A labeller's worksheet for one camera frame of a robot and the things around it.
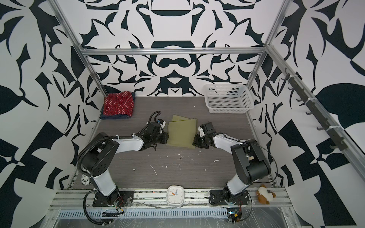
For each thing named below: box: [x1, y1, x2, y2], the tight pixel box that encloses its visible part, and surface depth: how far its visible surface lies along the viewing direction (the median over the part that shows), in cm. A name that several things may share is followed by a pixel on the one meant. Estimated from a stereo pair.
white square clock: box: [166, 185, 185, 208], surface depth 75 cm
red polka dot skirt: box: [103, 90, 135, 117], surface depth 108 cm
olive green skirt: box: [166, 114, 198, 149], surface depth 99 cm
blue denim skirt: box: [99, 92, 136, 120], surface depth 107 cm
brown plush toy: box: [256, 183, 277, 205], surface depth 75 cm
